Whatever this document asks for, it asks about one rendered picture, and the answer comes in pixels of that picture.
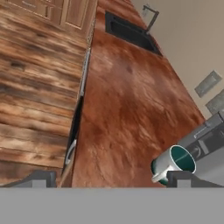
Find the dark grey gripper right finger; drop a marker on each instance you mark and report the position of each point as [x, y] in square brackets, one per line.
[180, 179]

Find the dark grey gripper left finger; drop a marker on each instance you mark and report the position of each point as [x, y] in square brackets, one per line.
[40, 179]

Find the white and green mug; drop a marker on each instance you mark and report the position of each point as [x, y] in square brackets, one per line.
[173, 164]

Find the black dishwasher front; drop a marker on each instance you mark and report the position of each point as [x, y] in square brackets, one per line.
[74, 131]

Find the black sink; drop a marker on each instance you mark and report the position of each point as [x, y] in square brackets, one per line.
[131, 32]

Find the black tap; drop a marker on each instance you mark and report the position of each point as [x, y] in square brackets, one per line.
[150, 17]

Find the wooden cupboard run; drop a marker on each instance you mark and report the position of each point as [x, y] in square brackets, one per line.
[62, 13]

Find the grey wall socket plate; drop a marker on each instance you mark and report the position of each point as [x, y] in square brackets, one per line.
[217, 102]
[208, 83]

